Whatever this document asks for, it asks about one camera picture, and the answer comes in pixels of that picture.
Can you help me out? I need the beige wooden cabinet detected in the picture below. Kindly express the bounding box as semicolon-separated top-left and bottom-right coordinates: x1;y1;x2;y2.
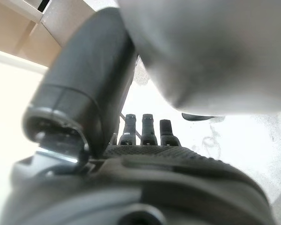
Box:
0;0;94;68

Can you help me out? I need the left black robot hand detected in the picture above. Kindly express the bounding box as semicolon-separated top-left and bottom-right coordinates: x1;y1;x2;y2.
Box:
0;7;276;225

